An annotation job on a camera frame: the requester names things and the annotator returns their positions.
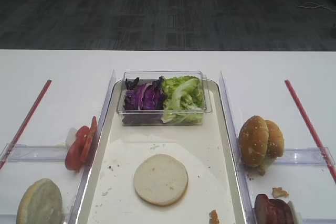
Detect bun slice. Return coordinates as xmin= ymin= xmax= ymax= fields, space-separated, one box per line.
xmin=16 ymin=178 xmax=63 ymax=224
xmin=133 ymin=154 xmax=188 ymax=206

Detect green lettuce leaves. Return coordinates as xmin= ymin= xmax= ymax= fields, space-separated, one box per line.
xmin=161 ymin=76 xmax=204 ymax=124

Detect tomato slice rear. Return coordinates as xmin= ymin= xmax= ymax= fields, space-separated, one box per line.
xmin=80 ymin=116 xmax=97 ymax=163

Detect tomato slice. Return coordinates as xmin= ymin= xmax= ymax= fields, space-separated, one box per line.
xmin=80 ymin=116 xmax=97 ymax=163
xmin=65 ymin=125 xmax=89 ymax=171

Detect tomato slice front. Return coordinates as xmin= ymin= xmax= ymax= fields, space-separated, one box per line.
xmin=65 ymin=125 xmax=89 ymax=171

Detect meat patty outer slice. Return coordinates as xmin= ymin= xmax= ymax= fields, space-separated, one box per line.
xmin=254 ymin=194 xmax=269 ymax=224

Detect meat patty slice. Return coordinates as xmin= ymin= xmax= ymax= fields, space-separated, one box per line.
xmin=282 ymin=202 xmax=294 ymax=224
xmin=254 ymin=194 xmax=269 ymax=224
xmin=269 ymin=199 xmax=286 ymax=224

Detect meat patty middle slice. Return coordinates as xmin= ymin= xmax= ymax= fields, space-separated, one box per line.
xmin=269 ymin=199 xmax=286 ymax=224

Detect meat patty inner slice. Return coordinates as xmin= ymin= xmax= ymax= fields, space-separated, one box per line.
xmin=282 ymin=202 xmax=294 ymax=224

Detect white pusher block at patties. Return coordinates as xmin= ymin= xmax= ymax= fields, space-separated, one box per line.
xmin=287 ymin=201 xmax=303 ymax=224

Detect clear plastic salad container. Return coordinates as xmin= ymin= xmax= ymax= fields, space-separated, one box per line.
xmin=116 ymin=71 xmax=212 ymax=126

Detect purple cabbage leaves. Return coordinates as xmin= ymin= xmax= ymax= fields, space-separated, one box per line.
xmin=124 ymin=77 xmax=166 ymax=110

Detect sesame bun top front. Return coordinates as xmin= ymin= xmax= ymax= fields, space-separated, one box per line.
xmin=238 ymin=115 xmax=269 ymax=167

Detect sesame bun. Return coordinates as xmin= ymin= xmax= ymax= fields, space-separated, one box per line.
xmin=238 ymin=115 xmax=269 ymax=167
xmin=265 ymin=120 xmax=285 ymax=159

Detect white metal serving tray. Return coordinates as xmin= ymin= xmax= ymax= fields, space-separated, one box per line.
xmin=77 ymin=81 xmax=246 ymax=223

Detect sesame bun top rear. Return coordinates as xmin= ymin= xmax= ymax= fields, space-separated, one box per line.
xmin=265 ymin=120 xmax=285 ymax=159

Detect fried crumb on tray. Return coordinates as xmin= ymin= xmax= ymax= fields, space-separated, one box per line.
xmin=209 ymin=210 xmax=220 ymax=224

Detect fried crumb on table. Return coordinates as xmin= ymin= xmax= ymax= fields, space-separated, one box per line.
xmin=272 ymin=187 xmax=289 ymax=199

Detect bun bottom slice in rack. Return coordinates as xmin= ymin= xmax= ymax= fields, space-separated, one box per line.
xmin=16 ymin=178 xmax=63 ymax=224

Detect right red divider strip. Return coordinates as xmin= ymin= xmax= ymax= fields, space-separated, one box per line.
xmin=284 ymin=80 xmax=335 ymax=182

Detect red divider strip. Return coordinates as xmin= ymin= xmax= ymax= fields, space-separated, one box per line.
xmin=0 ymin=79 xmax=52 ymax=168
xmin=284 ymin=80 xmax=335 ymax=182

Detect left red divider strip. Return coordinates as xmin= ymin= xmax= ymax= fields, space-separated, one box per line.
xmin=0 ymin=79 xmax=52 ymax=168

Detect clear rail along tray right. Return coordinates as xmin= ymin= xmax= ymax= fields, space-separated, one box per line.
xmin=219 ymin=71 xmax=256 ymax=223

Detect clear rail along tray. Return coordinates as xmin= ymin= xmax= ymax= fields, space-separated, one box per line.
xmin=219 ymin=71 xmax=256 ymax=223
xmin=64 ymin=70 xmax=116 ymax=224

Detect clear cross rail at buns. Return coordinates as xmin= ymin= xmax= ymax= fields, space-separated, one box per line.
xmin=264 ymin=147 xmax=335 ymax=166

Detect clear rail along tray left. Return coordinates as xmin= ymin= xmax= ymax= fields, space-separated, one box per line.
xmin=64 ymin=70 xmax=116 ymax=224

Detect clear cross rail left side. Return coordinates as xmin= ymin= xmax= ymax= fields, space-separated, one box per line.
xmin=1 ymin=144 xmax=67 ymax=162

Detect white cable on floor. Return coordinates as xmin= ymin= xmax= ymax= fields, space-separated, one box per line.
xmin=293 ymin=0 xmax=336 ymax=14

